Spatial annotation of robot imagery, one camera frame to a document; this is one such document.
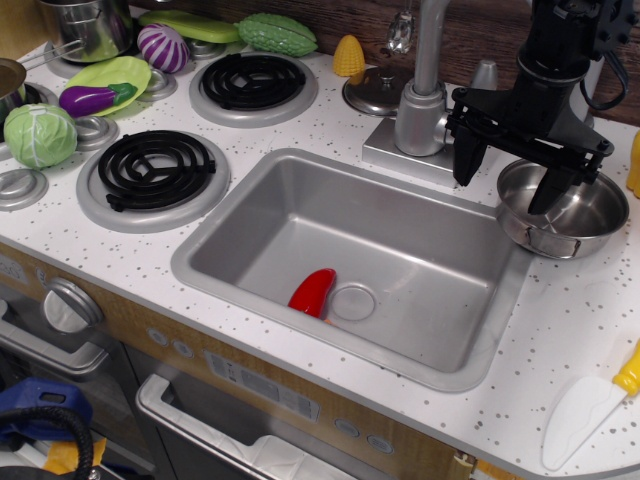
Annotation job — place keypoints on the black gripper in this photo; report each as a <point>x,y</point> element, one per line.
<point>534,120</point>

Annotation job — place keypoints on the small steel pan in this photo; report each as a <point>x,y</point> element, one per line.
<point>578,225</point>

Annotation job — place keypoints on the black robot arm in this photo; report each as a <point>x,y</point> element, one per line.
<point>566,34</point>

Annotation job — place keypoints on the grey toy sink basin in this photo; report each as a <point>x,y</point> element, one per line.
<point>426,282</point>

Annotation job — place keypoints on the silver toy faucet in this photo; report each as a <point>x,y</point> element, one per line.
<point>414,143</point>

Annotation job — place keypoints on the yellow toy at right edge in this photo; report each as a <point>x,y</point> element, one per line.
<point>633,177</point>

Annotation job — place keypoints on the steel pot lid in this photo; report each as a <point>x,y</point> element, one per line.
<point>376,91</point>

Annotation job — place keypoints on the yellow toy corn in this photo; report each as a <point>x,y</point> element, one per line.
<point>348,59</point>

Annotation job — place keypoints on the red toy pepper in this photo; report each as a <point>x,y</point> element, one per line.
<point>311,295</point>

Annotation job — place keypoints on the white yellow toy knife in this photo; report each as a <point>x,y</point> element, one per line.
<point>585,406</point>

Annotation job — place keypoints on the rear black stove burner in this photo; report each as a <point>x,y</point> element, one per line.
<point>253,90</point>

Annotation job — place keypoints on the black stove burner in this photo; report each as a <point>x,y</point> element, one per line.
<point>152,181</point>
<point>253,90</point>

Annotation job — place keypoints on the green toy bitter gourd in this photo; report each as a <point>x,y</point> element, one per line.
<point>277,34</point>

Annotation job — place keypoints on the green plastic lid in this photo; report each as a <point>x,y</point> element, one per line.
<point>192,26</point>

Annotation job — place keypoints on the front black stove burner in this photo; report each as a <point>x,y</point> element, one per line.
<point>152,181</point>

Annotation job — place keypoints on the purple striped toy onion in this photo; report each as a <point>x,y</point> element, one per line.
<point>163,48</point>

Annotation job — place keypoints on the light green plastic plate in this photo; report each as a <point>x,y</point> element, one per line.
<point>126,69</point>

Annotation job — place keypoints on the purple toy eggplant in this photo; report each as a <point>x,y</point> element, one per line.
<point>81,101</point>

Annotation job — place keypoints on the large steel pot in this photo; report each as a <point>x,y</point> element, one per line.
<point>85,32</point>

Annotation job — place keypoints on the silver oven knob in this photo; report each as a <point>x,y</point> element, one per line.
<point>68,309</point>

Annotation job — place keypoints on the green toy cabbage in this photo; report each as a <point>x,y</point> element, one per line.
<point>40,135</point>

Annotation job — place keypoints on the steel pot at left edge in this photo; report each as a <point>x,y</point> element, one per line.
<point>12,87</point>

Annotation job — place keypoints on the silver faucet handle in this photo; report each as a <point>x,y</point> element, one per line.
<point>485,76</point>

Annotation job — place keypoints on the grey dishwasher door handle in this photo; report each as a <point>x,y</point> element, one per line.
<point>198,451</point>

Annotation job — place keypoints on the blue object with black cable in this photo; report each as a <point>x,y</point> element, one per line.
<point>41,409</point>

